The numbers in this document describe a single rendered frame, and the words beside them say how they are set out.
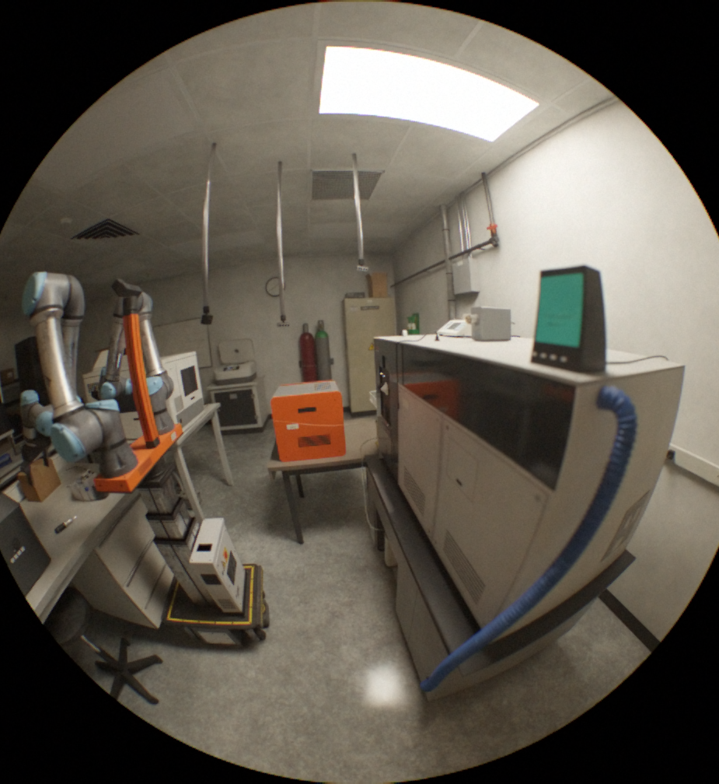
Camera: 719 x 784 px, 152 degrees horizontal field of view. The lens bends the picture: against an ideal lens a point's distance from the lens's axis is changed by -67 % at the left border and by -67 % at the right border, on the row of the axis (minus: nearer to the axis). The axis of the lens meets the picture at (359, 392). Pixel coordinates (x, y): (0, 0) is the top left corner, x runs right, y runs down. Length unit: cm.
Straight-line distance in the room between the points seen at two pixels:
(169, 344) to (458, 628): 530
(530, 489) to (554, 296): 31
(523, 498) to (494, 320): 69
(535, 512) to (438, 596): 52
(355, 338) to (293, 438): 286
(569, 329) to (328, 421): 143
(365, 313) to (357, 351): 62
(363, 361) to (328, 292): 131
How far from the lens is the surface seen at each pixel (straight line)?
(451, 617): 89
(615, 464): 42
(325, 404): 161
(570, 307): 46
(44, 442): 114
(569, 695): 175
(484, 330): 100
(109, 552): 145
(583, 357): 44
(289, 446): 171
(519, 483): 50
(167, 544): 130
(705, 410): 148
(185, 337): 516
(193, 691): 176
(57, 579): 121
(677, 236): 155
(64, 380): 87
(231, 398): 426
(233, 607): 146
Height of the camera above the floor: 151
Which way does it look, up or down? 14 degrees down
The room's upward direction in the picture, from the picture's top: 3 degrees counter-clockwise
